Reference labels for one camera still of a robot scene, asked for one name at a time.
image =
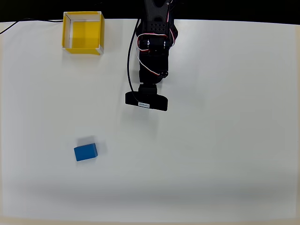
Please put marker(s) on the blue rectangular block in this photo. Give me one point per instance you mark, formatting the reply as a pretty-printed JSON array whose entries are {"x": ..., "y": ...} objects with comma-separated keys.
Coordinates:
[{"x": 85, "y": 152}]

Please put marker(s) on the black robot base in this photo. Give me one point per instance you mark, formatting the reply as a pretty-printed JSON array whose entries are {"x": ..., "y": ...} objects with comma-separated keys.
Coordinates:
[{"x": 174, "y": 35}]

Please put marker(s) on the black webcam with white label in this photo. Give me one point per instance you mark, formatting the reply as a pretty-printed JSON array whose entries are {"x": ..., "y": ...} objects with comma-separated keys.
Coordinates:
[{"x": 147, "y": 100}]

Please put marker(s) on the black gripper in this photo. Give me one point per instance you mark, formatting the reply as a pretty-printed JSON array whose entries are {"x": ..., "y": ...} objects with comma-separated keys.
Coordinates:
[{"x": 150, "y": 75}]

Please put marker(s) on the yellow open cardboard box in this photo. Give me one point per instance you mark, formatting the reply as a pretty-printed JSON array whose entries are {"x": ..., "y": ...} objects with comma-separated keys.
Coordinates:
[{"x": 86, "y": 30}]

